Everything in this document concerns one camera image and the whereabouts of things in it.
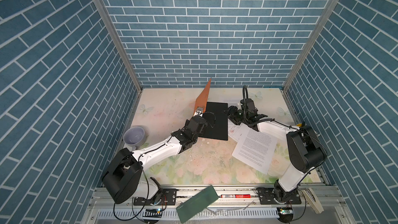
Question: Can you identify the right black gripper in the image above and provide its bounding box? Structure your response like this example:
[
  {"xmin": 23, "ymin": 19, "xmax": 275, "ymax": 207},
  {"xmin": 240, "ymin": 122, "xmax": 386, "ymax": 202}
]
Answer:
[{"xmin": 222, "ymin": 105, "xmax": 248, "ymax": 125}]

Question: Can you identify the orange black file folder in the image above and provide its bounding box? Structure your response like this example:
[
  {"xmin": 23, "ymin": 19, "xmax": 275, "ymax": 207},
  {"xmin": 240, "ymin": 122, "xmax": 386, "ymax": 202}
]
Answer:
[{"xmin": 194, "ymin": 79, "xmax": 228, "ymax": 141}]

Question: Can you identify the text printed paper sheet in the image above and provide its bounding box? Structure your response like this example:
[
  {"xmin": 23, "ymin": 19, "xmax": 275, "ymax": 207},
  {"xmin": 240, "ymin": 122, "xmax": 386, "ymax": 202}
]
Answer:
[{"xmin": 232, "ymin": 129, "xmax": 277, "ymax": 174}]

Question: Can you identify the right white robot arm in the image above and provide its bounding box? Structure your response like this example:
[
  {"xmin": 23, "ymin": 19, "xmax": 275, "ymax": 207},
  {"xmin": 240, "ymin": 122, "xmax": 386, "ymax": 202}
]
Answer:
[{"xmin": 224, "ymin": 98, "xmax": 327, "ymax": 203}]

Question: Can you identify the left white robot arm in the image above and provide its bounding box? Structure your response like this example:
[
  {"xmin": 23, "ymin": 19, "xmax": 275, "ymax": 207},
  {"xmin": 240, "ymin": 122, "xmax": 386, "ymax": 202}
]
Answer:
[{"xmin": 102, "ymin": 116, "xmax": 208, "ymax": 204}]

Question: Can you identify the technical drawing paper sheet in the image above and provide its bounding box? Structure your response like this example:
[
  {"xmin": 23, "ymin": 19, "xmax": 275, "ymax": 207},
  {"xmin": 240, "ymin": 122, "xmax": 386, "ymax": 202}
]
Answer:
[{"xmin": 228, "ymin": 120, "xmax": 250, "ymax": 143}]

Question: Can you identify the grey ceramic mug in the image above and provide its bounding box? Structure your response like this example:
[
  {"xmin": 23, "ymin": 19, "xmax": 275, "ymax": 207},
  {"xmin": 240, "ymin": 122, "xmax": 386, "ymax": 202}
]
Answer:
[{"xmin": 123, "ymin": 126, "xmax": 146, "ymax": 149}]

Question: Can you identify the green board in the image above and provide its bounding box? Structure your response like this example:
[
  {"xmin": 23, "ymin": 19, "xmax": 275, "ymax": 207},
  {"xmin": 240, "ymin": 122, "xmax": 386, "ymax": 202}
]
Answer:
[{"xmin": 176, "ymin": 185, "xmax": 219, "ymax": 224}]

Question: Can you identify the red marker pen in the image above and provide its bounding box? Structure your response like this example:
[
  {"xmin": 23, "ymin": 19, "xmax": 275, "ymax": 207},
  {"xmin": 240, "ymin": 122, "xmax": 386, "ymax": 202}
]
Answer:
[{"xmin": 220, "ymin": 194, "xmax": 251, "ymax": 199}]

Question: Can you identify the beige stapler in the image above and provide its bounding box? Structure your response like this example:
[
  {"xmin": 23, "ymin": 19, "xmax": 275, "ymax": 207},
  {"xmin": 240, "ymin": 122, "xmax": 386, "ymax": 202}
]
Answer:
[{"xmin": 301, "ymin": 188, "xmax": 324, "ymax": 214}]

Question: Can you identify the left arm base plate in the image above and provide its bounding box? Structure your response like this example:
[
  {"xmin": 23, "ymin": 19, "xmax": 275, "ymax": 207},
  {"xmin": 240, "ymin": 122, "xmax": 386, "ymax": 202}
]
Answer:
[{"xmin": 133, "ymin": 188, "xmax": 177, "ymax": 206}]

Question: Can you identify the aluminium front rail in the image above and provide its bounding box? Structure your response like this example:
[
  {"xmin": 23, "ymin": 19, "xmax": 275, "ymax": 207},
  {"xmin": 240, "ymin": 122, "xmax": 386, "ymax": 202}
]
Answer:
[{"xmin": 89, "ymin": 184, "xmax": 346, "ymax": 211}]

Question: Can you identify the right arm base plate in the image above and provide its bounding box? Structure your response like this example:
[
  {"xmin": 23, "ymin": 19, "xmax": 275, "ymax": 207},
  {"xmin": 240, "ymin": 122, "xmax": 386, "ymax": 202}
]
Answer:
[{"xmin": 255, "ymin": 187, "xmax": 302, "ymax": 205}]

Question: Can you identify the aluminium corner frame post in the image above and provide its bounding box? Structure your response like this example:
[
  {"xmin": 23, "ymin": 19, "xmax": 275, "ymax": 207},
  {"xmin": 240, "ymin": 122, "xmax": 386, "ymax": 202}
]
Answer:
[{"xmin": 282, "ymin": 0, "xmax": 339, "ymax": 93}]

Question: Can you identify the left aluminium frame post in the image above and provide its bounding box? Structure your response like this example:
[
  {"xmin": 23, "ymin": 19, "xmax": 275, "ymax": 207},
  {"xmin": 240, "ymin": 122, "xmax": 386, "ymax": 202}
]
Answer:
[{"xmin": 92, "ymin": 0, "xmax": 143, "ymax": 93}]

